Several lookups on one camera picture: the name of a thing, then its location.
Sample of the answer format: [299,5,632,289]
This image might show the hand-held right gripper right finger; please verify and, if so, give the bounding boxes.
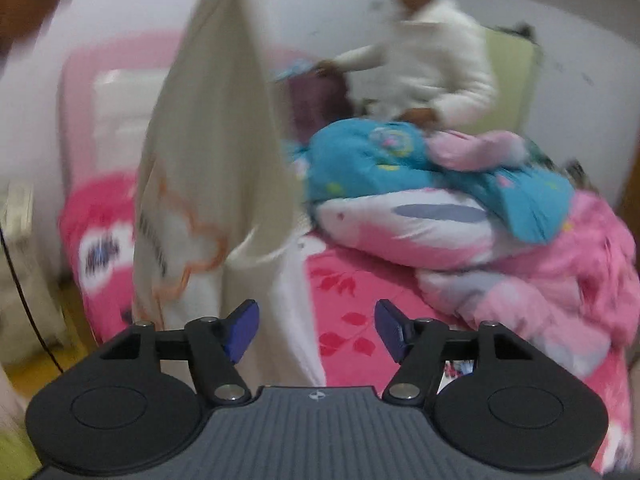
[374,299,533,406]

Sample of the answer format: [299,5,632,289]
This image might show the purple cloth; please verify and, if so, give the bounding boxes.
[287,67,351,146]

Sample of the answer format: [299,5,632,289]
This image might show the green board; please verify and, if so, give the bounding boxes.
[480,25,543,136]

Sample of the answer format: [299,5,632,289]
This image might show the pink fluffy blanket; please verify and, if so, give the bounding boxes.
[500,192,640,378]

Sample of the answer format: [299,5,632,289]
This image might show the pink headboard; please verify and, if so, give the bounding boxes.
[57,30,311,186]

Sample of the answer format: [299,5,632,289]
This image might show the blue printed quilt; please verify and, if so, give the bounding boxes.
[290,117,576,246]

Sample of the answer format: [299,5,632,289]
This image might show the blue patterned cloth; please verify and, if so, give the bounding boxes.
[272,59,327,84]

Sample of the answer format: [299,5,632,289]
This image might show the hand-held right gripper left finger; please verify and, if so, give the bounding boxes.
[100,299,261,407]

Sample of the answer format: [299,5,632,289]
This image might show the white shirt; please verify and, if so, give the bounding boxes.
[131,0,331,391]

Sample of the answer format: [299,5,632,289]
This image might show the black cable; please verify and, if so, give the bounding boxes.
[0,225,66,376]

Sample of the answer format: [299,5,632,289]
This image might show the pink floral bed blanket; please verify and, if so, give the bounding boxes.
[59,172,636,476]

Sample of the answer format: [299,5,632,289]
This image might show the pink white grey quilt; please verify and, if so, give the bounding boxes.
[312,187,566,346]

